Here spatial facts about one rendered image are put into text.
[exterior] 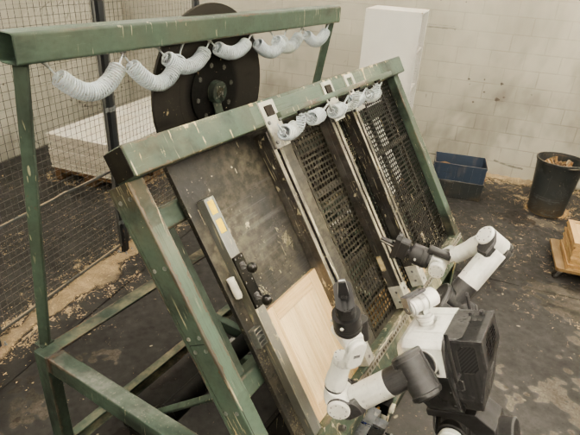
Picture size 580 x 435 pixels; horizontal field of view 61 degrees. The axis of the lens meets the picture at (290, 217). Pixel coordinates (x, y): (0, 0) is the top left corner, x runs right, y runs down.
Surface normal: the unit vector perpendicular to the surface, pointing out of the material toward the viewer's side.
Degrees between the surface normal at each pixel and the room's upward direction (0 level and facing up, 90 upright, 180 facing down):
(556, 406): 0
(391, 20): 90
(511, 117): 90
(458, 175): 90
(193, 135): 58
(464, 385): 90
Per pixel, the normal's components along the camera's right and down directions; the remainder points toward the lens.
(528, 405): 0.06, -0.89
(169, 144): 0.75, -0.23
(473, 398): -0.52, 0.39
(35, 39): 0.85, 0.29
